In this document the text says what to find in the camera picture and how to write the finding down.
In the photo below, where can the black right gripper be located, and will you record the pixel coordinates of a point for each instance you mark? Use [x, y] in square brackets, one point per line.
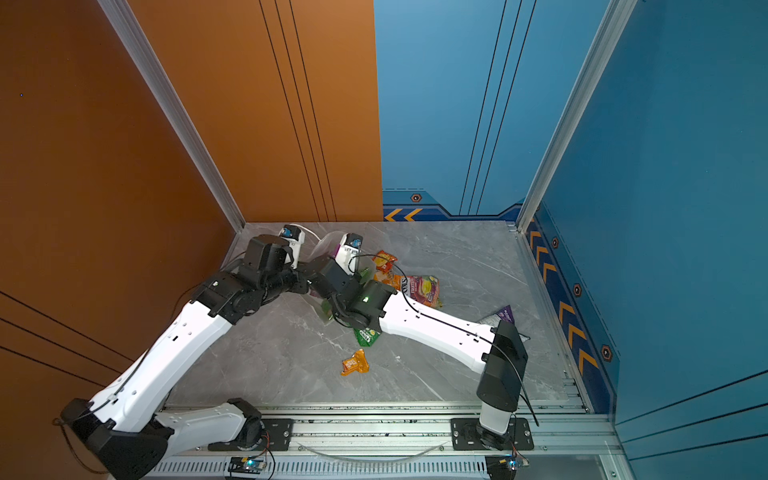
[313, 286]

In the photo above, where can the white paper bag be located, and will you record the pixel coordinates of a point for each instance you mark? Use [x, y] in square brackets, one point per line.
[349, 318]

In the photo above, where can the green white snack bag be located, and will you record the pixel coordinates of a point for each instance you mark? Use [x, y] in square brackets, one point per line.
[366, 337]

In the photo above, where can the orange Fox's candy bag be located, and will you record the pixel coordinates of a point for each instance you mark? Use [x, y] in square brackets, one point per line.
[423, 289]

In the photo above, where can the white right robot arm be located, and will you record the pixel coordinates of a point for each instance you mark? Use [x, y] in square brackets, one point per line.
[496, 353]

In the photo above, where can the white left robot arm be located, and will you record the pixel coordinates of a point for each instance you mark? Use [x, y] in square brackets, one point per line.
[123, 426]

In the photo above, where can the purple white snack bag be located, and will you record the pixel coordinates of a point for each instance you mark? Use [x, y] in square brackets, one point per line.
[507, 318]

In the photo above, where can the red snack packet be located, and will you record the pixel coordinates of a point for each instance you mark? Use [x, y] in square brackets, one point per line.
[384, 262]

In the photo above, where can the small orange snack packet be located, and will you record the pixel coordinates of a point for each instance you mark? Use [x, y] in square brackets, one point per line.
[390, 278]

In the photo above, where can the small orange candy wrapper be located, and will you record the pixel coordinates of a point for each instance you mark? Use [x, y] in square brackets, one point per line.
[357, 363]

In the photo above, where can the left green circuit board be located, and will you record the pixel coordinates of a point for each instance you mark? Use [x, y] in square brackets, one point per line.
[246, 467]

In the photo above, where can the green circuit board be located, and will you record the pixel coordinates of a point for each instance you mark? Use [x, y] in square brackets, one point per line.
[246, 467]
[505, 467]

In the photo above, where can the right green circuit board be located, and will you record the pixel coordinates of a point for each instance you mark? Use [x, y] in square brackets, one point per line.
[505, 467]

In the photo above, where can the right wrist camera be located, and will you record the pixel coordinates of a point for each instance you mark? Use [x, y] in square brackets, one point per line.
[348, 252]

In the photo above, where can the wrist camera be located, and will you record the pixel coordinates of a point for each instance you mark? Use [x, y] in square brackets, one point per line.
[348, 252]
[294, 235]

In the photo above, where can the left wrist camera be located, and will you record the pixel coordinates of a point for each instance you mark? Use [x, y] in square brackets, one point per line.
[294, 235]

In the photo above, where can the left aluminium corner post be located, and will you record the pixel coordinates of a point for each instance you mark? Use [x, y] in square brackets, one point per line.
[127, 27]

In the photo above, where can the aluminium corner post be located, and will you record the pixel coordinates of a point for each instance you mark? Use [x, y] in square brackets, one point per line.
[127, 27]
[609, 32]

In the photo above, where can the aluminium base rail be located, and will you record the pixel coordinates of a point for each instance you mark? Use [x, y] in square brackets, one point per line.
[422, 440]

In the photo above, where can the right aluminium corner post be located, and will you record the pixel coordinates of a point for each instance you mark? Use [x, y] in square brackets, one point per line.
[609, 32]

